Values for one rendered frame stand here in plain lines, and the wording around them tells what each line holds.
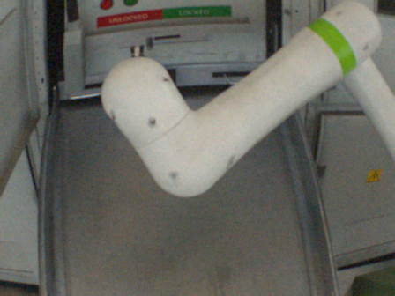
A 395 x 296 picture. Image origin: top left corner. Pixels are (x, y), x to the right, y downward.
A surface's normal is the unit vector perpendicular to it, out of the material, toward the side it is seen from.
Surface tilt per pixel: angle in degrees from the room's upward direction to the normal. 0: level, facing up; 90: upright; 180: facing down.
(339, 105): 90
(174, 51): 90
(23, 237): 90
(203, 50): 90
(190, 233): 0
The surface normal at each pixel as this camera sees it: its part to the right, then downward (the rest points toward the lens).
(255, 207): 0.00, -0.74
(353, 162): 0.10, 0.67
